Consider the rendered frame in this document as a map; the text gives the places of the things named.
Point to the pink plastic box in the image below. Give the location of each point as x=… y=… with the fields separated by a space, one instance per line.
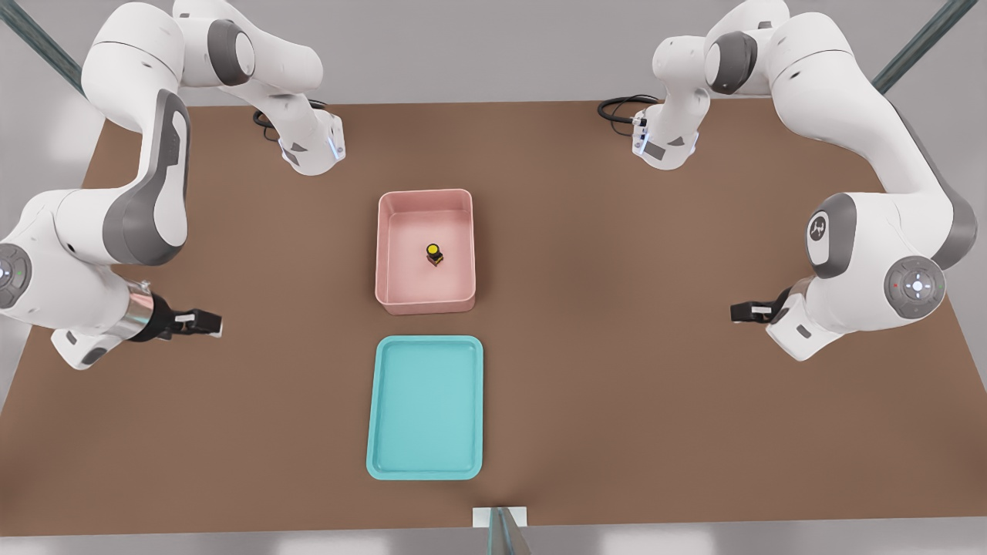
x=425 y=289

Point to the yellow black button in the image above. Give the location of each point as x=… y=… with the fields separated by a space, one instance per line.
x=434 y=253

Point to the pale blue-green tray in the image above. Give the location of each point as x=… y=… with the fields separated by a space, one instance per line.
x=426 y=408

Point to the silver frame post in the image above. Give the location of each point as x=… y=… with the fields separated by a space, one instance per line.
x=505 y=528
x=921 y=42
x=42 y=42

